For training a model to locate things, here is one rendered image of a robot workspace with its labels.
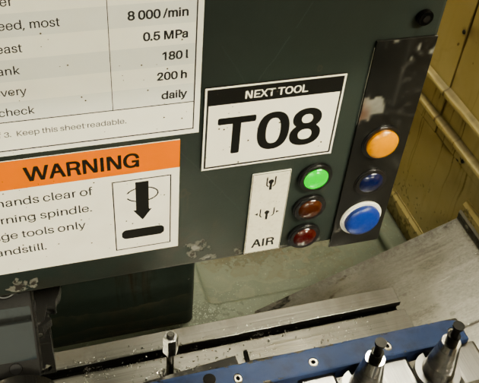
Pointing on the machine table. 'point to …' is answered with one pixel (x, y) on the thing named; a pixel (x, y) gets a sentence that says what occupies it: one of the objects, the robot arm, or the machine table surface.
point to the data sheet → (89, 72)
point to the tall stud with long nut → (170, 346)
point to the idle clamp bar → (201, 368)
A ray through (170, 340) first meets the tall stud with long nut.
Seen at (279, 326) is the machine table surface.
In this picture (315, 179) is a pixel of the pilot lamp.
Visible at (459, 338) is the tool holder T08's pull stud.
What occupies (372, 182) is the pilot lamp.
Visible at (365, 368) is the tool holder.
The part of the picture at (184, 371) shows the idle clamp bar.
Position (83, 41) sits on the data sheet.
